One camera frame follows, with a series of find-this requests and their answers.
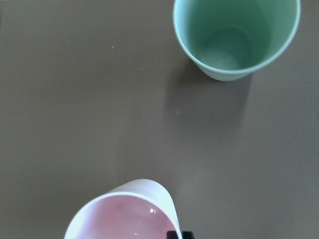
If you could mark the green cup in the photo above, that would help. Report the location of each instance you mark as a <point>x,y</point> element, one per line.
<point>231,39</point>

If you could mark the pink cup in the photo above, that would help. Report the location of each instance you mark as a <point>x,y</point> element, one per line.
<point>140,209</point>

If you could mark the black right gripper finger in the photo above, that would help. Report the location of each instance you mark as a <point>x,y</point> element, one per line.
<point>184,235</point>

